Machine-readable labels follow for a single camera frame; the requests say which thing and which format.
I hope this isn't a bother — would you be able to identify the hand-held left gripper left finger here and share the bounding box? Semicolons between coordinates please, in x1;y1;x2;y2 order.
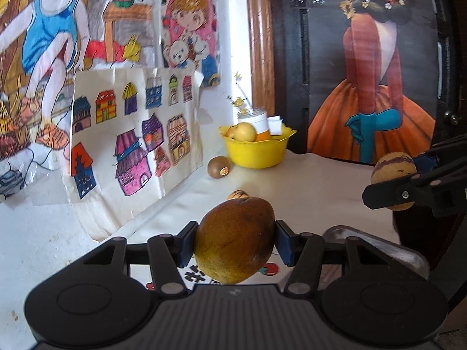
82;221;199;296

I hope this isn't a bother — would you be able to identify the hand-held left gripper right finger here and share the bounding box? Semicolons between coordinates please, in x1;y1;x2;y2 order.
276;220;389;294

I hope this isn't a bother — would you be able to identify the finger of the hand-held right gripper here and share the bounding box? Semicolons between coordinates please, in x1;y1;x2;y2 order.
414;135;467;175
362;162;467;210

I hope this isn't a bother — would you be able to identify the brown-yellow mango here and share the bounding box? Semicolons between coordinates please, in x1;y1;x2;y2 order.
193;197;276;285

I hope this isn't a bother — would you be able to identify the metal tray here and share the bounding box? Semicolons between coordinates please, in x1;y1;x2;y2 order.
323;225;431;281

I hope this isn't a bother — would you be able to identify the brown kiwi with sticker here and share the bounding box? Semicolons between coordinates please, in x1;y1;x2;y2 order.
207;155;231;179

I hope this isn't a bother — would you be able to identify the white printed tablecloth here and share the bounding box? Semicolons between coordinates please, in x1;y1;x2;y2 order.
60;149;402;292

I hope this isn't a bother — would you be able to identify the yellow plastic bowl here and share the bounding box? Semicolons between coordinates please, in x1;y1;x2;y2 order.
218;124;298;169

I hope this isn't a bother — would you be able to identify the orange dress figure poster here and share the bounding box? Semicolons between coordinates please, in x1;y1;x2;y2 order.
306;0;438;165

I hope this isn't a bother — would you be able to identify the pale yellow pear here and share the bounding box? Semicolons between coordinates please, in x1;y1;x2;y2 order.
227;122;258;142

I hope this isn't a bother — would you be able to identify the white folded paper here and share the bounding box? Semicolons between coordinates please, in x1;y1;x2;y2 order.
267;115;285;135

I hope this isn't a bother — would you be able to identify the white jar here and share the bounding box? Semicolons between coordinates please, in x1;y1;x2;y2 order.
237;106;271;134

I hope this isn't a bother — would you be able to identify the colourful houses drawing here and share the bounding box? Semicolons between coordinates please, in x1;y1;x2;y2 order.
60;66;205;243

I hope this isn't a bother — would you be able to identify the yellow flower twig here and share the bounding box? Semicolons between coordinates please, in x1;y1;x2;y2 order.
227;72;252;114

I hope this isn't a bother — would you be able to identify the girl with teddy poster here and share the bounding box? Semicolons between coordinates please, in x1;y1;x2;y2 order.
161;0;221;88

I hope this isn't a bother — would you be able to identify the child with fan drawing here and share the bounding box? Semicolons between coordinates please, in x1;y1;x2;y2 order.
0;0;163;205

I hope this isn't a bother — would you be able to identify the wooden frame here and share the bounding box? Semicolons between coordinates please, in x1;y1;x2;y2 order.
245;0;275;125

